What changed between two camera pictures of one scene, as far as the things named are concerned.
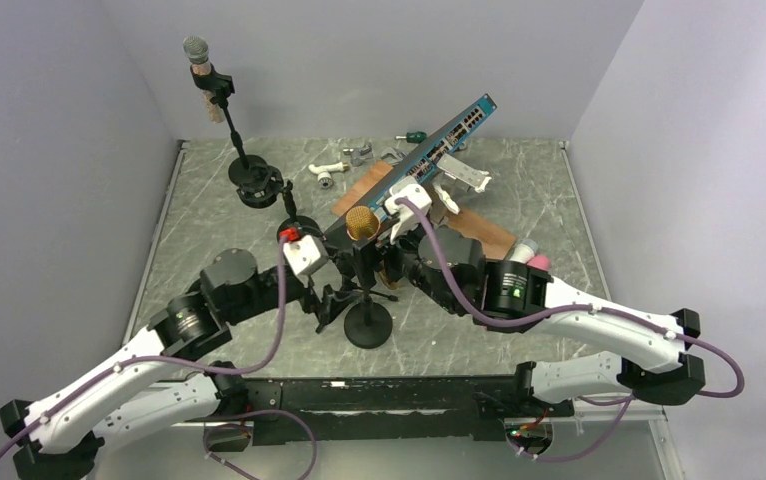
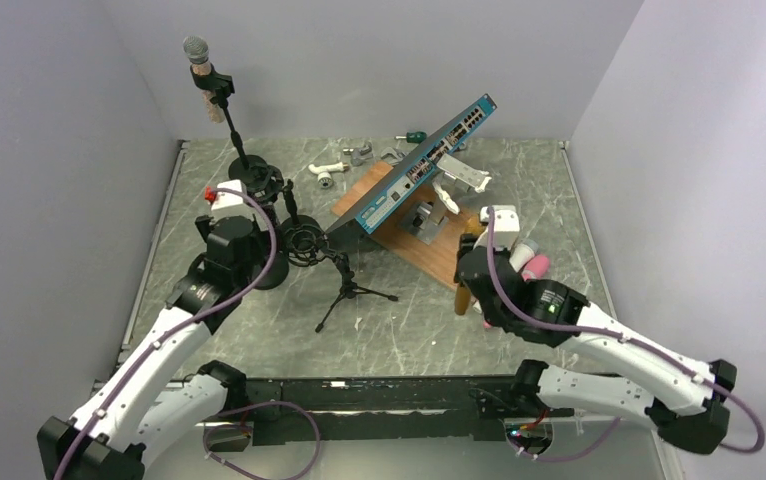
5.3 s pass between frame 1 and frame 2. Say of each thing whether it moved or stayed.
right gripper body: moved
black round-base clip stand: moved
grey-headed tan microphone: stayed
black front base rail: stayed
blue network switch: stayed
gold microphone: moved
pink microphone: stayed
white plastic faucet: stayed
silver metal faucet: stayed
